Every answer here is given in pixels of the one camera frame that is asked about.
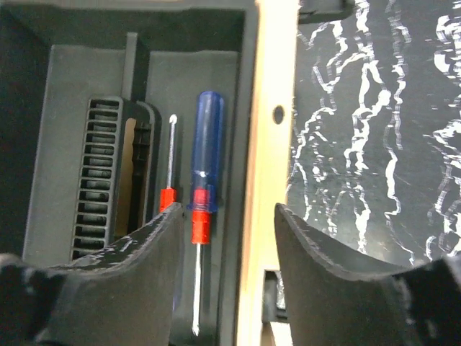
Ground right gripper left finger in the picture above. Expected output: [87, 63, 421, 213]
[1, 203, 184, 345]

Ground black tool tray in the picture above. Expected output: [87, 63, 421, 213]
[1, 1, 259, 345]

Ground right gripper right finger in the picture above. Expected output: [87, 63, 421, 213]
[274, 204, 460, 345]

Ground tan plastic tool box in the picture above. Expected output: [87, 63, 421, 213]
[236, 1, 299, 345]

